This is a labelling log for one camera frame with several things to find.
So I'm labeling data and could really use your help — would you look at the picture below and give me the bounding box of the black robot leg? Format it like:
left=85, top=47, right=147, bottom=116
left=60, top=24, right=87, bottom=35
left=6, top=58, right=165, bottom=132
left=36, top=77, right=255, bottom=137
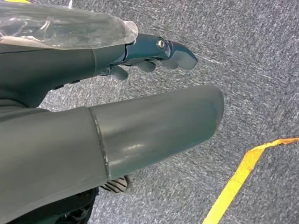
left=9, top=187, right=99, bottom=224

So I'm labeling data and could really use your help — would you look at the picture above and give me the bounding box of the clear plastic film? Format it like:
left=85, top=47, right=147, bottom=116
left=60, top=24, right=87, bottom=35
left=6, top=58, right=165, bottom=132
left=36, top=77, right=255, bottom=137
left=0, top=1, right=139, bottom=50

